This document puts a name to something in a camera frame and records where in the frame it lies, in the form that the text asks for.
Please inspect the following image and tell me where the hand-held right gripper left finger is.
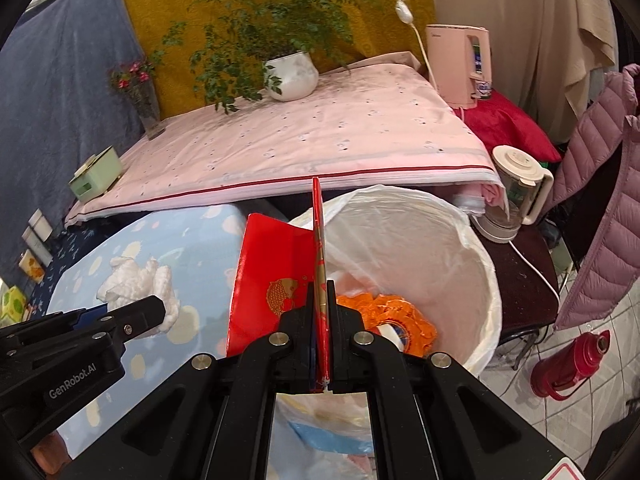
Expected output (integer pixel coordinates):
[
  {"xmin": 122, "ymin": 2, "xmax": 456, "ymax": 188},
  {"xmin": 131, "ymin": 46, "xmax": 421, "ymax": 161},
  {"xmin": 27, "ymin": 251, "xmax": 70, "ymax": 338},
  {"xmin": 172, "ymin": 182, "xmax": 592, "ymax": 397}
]
[{"xmin": 62, "ymin": 307, "xmax": 321, "ymax": 480}]

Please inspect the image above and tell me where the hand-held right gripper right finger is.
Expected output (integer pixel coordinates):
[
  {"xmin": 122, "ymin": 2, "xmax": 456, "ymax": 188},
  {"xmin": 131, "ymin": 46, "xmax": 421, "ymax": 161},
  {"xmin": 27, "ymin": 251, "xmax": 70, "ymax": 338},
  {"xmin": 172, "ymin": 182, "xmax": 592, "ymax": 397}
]
[{"xmin": 329, "ymin": 306, "xmax": 568, "ymax": 480}]

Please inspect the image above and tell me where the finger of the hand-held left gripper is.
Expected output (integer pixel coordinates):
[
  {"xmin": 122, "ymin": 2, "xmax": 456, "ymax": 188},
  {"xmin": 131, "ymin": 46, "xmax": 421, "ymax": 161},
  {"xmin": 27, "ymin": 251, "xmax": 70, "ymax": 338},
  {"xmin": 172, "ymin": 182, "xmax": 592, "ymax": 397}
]
[
  {"xmin": 75, "ymin": 295, "xmax": 167, "ymax": 343},
  {"xmin": 74, "ymin": 303, "xmax": 113, "ymax": 329}
]

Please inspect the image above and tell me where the white stained sock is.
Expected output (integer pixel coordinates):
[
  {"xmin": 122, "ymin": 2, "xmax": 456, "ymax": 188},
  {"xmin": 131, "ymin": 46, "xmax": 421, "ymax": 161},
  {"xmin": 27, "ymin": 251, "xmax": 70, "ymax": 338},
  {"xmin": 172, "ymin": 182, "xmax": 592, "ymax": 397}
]
[{"xmin": 96, "ymin": 256, "xmax": 181, "ymax": 336}]

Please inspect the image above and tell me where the orange plastic bag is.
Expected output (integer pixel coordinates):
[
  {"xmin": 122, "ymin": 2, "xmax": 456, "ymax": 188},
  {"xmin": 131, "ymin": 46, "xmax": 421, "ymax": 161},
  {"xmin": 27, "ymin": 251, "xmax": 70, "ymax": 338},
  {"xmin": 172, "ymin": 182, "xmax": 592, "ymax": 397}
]
[{"xmin": 336, "ymin": 292, "xmax": 438, "ymax": 358}]

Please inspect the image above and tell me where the red paper envelope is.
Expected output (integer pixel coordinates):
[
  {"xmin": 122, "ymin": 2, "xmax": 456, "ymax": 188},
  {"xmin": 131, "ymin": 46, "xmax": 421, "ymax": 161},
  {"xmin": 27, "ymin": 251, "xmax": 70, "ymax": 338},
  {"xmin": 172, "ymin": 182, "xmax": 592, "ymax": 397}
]
[{"xmin": 226, "ymin": 176, "xmax": 337, "ymax": 393}]

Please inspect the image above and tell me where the trash bin with white liner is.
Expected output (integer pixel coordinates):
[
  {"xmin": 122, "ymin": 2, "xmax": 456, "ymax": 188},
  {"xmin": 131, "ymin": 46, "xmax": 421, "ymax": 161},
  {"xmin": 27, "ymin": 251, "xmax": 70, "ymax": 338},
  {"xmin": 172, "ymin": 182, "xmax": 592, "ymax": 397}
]
[{"xmin": 265, "ymin": 184, "xmax": 502, "ymax": 480}]

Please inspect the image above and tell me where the person's left hand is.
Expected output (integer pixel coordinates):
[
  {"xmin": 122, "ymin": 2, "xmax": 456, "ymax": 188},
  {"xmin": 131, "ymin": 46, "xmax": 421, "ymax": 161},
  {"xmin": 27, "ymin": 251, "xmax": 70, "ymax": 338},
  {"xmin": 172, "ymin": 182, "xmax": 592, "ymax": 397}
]
[{"xmin": 31, "ymin": 432, "xmax": 73, "ymax": 467}]

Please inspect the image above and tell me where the dark blue printed cloth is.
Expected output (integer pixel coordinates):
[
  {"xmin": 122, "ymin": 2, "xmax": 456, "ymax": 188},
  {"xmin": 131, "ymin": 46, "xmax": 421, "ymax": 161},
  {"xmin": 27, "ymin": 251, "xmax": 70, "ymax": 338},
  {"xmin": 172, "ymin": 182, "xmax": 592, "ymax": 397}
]
[{"xmin": 22, "ymin": 220, "xmax": 146, "ymax": 321}]

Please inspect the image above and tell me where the printed paper cup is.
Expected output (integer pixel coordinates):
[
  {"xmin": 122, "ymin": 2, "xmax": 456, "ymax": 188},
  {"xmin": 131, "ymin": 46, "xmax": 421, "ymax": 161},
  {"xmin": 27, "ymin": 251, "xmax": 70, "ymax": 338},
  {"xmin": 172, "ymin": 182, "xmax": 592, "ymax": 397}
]
[{"xmin": 18, "ymin": 250, "xmax": 47, "ymax": 285}]

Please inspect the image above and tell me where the blue plastic wrapper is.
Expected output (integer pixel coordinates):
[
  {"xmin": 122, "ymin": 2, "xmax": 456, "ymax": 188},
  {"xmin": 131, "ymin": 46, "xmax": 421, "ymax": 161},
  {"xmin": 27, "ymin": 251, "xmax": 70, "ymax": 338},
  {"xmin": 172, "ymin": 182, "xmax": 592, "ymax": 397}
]
[{"xmin": 290, "ymin": 420, "xmax": 376, "ymax": 456}]

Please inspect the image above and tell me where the green carton box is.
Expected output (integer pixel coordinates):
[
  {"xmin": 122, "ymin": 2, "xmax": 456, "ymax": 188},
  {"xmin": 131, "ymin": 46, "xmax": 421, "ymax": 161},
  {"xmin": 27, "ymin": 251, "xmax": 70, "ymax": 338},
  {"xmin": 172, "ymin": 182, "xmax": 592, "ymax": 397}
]
[{"xmin": 0, "ymin": 285, "xmax": 28, "ymax": 328}]

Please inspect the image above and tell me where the white jar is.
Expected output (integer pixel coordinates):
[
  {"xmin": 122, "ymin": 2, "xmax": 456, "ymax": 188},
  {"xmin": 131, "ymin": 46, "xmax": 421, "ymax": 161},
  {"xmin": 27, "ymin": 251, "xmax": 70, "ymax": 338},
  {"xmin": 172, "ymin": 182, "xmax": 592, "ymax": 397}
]
[{"xmin": 27, "ymin": 209, "xmax": 53, "ymax": 242}]

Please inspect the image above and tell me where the green tissue box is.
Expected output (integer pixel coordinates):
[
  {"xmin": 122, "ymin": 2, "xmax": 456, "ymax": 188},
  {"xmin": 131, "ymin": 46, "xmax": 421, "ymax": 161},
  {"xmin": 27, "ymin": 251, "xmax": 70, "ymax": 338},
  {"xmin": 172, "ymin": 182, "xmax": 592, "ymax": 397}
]
[{"xmin": 68, "ymin": 146, "xmax": 125, "ymax": 204}]

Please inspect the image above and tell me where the dark wooden stool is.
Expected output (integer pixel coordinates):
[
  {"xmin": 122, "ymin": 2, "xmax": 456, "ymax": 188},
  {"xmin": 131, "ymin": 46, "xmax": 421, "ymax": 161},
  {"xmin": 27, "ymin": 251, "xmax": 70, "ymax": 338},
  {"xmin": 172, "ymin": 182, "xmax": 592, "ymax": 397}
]
[{"xmin": 475, "ymin": 220, "xmax": 563, "ymax": 371}]

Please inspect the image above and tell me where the glass vase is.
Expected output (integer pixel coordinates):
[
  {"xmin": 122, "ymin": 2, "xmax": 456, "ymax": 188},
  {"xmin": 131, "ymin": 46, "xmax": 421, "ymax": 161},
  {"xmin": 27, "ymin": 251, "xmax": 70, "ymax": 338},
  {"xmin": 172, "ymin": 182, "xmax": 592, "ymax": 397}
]
[{"xmin": 109, "ymin": 59, "xmax": 167, "ymax": 141}]

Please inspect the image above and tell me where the red thermos flask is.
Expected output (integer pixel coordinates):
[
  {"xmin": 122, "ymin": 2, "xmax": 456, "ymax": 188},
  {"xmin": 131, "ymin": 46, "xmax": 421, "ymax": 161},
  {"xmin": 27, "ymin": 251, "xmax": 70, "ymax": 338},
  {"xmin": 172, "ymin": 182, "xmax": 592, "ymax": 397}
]
[{"xmin": 530, "ymin": 329, "xmax": 612, "ymax": 402}]

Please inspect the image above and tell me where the pink bed sheet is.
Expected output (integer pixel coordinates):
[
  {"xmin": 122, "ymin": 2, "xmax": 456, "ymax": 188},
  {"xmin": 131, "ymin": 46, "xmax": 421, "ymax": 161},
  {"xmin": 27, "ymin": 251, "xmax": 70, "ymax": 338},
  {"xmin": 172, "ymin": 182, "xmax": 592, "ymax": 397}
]
[{"xmin": 64, "ymin": 52, "xmax": 511, "ymax": 228}]

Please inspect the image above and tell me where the grey blue cloth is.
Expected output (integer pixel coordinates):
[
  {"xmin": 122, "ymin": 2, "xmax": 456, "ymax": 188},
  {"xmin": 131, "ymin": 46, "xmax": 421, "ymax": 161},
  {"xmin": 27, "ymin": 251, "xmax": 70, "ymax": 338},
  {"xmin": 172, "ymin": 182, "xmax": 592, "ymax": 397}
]
[{"xmin": 0, "ymin": 0, "xmax": 151, "ymax": 286}]

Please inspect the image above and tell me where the potted plant in white pot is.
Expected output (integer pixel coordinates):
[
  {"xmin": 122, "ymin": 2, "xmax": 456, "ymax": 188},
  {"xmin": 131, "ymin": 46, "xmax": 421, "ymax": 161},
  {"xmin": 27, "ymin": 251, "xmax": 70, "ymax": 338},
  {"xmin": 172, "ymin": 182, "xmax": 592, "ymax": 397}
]
[{"xmin": 150, "ymin": 0, "xmax": 386, "ymax": 115}]

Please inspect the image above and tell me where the red cloth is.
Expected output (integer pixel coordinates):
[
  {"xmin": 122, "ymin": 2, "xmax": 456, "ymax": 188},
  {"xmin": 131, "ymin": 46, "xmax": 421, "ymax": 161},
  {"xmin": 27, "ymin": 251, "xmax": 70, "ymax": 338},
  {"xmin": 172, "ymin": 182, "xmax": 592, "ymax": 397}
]
[{"xmin": 460, "ymin": 92, "xmax": 563, "ymax": 163}]

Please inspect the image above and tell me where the mustard yellow cloth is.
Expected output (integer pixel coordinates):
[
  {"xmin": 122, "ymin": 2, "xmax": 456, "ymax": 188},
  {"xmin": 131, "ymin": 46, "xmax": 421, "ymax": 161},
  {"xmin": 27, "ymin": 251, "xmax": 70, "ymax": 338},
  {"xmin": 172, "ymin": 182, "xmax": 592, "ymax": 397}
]
[{"xmin": 114, "ymin": 0, "xmax": 436, "ymax": 121}]

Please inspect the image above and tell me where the pink down jacket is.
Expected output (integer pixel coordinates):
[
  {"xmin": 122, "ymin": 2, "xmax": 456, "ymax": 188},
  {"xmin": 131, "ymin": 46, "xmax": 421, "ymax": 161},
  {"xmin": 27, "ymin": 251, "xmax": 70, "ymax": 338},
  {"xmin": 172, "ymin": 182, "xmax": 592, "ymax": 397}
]
[{"xmin": 542, "ymin": 62, "xmax": 640, "ymax": 332}]

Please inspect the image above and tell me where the beige curtain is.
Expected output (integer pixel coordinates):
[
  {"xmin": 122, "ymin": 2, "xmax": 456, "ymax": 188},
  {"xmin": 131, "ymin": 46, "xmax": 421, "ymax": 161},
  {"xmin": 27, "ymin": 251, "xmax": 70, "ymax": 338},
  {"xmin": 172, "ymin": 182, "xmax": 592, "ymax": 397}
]
[{"xmin": 429, "ymin": 0, "xmax": 618, "ymax": 146}]

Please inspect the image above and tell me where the white kettle cable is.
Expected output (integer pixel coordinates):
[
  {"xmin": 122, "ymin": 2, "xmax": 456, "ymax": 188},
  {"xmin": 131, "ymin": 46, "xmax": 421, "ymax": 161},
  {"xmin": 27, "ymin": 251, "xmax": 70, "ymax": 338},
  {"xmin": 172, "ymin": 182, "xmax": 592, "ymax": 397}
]
[{"xmin": 507, "ymin": 240, "xmax": 561, "ymax": 321}]

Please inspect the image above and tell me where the white cable with switch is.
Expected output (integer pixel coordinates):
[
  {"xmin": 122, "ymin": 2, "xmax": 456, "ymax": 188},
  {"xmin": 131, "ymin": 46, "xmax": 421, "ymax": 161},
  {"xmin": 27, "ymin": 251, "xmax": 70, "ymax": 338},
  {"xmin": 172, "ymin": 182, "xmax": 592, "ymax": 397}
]
[{"xmin": 382, "ymin": 0, "xmax": 441, "ymax": 92}]

